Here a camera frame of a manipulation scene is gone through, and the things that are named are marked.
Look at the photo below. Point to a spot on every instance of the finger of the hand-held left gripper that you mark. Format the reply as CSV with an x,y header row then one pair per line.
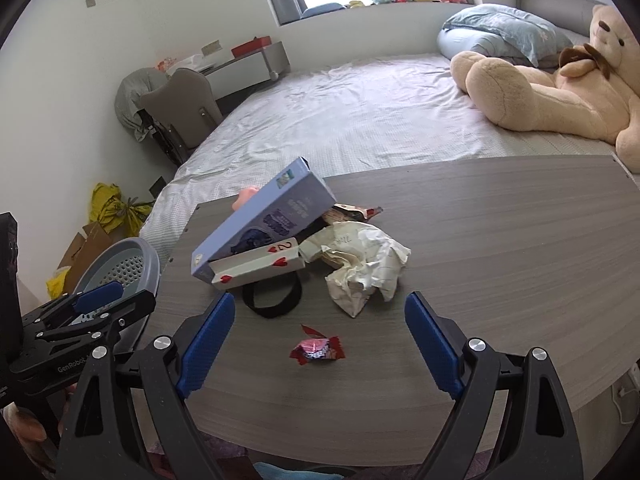
x,y
97,295
130,307

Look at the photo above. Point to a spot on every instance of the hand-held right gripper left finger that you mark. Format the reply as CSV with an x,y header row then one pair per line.
x,y
207,345

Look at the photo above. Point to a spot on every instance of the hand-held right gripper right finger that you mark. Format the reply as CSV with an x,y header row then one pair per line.
x,y
432,345

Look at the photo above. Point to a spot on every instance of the grey perforated plastic basket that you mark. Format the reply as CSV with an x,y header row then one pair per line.
x,y
135,260

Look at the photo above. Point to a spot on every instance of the black elastic band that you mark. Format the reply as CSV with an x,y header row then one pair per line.
x,y
272,312

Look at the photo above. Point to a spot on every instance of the red candy wrapper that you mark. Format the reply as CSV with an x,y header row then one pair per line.
x,y
315,350

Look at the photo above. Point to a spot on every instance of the white paper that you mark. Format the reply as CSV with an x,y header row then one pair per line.
x,y
365,260

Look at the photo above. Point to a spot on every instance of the blue cardboard box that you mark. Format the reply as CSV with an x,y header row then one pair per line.
x,y
280,210

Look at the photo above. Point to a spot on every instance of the person's left hand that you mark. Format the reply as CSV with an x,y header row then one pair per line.
x,y
22,422

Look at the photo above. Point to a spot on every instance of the small bright yellow bag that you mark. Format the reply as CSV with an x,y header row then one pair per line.
x,y
57,285

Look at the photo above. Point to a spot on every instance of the brown cardboard box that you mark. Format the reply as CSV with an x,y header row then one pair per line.
x,y
85,255

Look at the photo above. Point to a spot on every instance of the tied yellow printed bag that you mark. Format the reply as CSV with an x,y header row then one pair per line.
x,y
132,217

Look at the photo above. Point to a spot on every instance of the yellow plastic bag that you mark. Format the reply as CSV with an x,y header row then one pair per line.
x,y
104,200

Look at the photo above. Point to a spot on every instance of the playing card with red hearts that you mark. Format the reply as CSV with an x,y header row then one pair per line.
x,y
260,261

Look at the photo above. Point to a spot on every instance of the brown and red snack wrapper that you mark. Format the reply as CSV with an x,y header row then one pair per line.
x,y
357,212

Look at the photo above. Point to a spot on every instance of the pink pig toy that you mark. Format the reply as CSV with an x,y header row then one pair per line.
x,y
246,197

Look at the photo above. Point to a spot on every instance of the blue cloth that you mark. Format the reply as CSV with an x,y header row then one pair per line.
x,y
300,472

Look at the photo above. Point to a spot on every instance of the white power strip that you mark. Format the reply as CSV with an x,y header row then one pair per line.
x,y
626,395

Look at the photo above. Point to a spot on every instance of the grey clothes bundle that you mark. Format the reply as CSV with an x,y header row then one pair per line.
x,y
127,95

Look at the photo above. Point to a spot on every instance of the grey padded chair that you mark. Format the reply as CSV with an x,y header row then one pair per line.
x,y
185,90

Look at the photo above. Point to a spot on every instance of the bed with checked sheet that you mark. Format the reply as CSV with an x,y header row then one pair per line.
x,y
350,110

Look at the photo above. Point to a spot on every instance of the grey and white desk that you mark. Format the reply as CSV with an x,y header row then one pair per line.
x,y
240,70

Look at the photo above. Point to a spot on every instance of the beige small box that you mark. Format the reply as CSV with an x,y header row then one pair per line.
x,y
211,47

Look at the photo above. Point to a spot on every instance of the large beige teddy bear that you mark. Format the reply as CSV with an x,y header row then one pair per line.
x,y
550,95

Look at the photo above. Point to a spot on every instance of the red box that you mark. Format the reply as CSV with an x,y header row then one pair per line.
x,y
250,46

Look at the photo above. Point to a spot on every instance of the light blue bolster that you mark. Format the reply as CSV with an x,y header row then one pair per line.
x,y
457,40

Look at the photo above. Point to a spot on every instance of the blue patterned pillow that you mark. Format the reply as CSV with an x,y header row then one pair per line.
x,y
505,25

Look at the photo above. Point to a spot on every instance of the blue cushion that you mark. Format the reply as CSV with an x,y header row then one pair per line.
x,y
322,8

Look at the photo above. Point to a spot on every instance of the grey bed headboard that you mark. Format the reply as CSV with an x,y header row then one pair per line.
x,y
550,2

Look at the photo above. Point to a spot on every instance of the dark wall socket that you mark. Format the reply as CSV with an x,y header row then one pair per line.
x,y
158,186

